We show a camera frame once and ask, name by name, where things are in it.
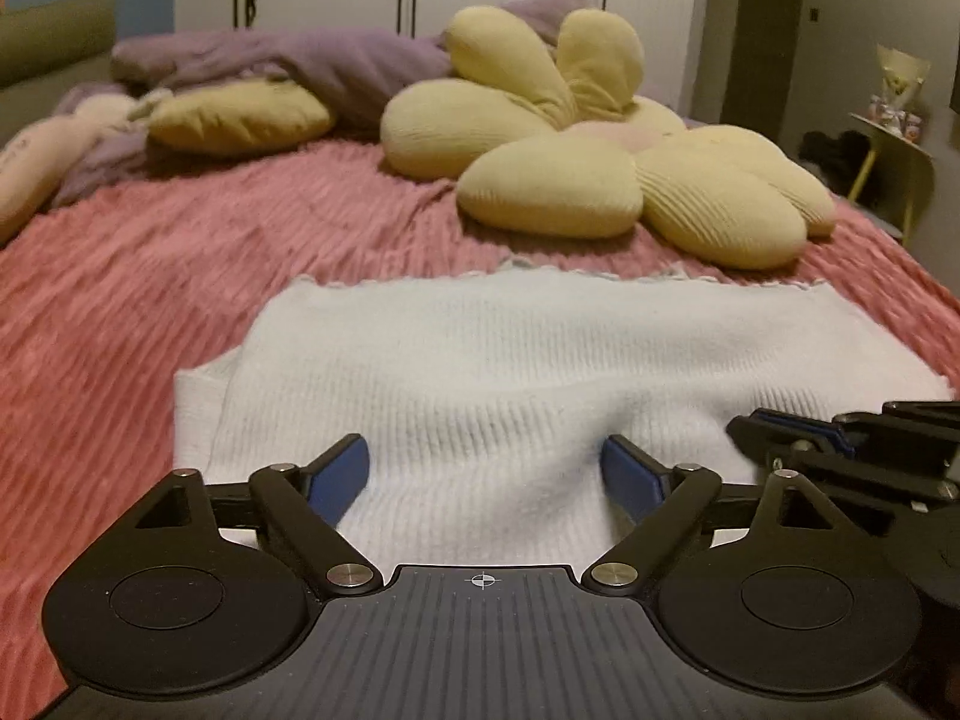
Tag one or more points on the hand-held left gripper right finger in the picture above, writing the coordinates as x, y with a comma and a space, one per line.
628, 480

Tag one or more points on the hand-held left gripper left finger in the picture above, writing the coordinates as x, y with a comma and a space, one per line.
341, 476

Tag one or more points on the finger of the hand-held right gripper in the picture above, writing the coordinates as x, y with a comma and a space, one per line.
765, 446
802, 426

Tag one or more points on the white ribbed knit sweater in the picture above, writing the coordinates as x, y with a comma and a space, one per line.
487, 360

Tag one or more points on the dark cloth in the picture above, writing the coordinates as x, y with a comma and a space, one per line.
832, 161

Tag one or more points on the pink ribbed bedspread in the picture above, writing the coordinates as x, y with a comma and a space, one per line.
150, 277

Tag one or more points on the yellow side table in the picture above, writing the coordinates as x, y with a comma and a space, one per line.
911, 165

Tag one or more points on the yellow flower-shaped pillow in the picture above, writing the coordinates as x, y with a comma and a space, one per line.
547, 187

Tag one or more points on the small jars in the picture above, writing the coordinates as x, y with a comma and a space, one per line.
896, 120

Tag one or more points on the wrapped flower bouquet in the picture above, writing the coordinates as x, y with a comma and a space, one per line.
904, 75

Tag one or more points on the small yellow pillow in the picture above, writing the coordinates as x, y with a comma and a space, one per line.
240, 120

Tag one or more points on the purple duvet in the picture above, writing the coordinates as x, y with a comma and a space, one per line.
337, 67

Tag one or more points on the green padded sofa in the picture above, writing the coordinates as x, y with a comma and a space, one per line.
52, 37

